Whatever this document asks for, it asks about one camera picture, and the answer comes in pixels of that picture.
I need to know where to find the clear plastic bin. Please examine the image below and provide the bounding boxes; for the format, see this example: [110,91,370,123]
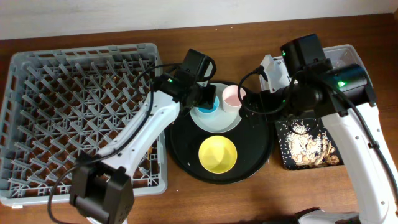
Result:
[259,44,374,94]

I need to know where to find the food scraps pile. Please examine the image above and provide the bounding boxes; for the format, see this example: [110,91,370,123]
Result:
[278,123,340,167]

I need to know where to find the black rectangular tray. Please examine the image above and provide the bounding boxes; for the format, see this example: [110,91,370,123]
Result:
[274,118,345,171]

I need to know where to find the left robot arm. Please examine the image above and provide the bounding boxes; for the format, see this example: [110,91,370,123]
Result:
[70,49,216,224]

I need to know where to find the white round plate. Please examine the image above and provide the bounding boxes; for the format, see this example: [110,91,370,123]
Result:
[190,83,241,133]

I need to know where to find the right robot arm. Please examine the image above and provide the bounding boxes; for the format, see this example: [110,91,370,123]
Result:
[241,34,397,223]

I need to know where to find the round black tray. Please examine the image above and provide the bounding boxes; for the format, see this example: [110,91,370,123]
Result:
[165,112,275,184]

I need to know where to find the blue cup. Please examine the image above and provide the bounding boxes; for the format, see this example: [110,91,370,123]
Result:
[195,96,220,119]

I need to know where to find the pink cup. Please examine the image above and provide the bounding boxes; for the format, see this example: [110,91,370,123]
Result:
[222,85,242,113]

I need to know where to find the grey dishwasher rack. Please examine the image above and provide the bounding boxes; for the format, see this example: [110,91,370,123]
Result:
[1,43,161,207]

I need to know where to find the yellow bowl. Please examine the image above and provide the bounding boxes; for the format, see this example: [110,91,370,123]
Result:
[198,135,238,174]

